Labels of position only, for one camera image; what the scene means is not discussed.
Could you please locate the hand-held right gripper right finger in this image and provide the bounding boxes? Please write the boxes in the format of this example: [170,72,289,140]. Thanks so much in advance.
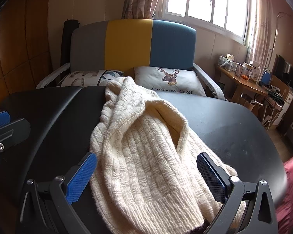
[197,152,280,234]

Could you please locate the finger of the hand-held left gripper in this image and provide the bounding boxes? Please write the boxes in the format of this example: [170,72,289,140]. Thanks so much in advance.
[0,110,31,160]

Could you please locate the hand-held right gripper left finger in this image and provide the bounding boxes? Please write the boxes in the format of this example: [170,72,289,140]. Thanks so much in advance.
[16,152,98,234]

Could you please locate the cream knit sweater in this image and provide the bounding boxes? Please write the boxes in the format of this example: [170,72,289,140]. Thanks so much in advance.
[89,76,247,231]

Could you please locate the pink cloth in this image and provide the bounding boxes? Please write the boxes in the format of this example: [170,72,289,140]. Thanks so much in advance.
[275,149,293,234]

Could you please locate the geometric patterned cushion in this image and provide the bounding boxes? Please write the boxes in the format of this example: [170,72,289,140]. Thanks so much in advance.
[55,69,125,88]

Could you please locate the wooden desk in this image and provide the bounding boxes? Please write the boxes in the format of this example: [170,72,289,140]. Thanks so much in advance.
[215,63,268,108]

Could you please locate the deer print cushion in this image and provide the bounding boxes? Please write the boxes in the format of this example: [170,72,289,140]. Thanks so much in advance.
[133,66,207,97]

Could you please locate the blue chair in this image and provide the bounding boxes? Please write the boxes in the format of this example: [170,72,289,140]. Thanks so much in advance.
[261,69,272,85]

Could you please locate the white packet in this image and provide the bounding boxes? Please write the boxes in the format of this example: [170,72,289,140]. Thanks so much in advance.
[243,62,262,81]

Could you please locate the black monitor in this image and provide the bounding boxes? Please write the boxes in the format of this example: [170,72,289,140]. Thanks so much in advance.
[272,55,293,91]

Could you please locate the metal pole stand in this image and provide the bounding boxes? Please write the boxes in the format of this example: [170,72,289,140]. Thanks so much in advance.
[269,12,292,83]

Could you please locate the barred window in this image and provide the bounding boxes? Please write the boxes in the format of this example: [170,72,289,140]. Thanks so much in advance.
[161,0,255,42]

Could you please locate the white wire rack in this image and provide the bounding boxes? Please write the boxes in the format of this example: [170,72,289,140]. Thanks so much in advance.
[259,85,293,130]

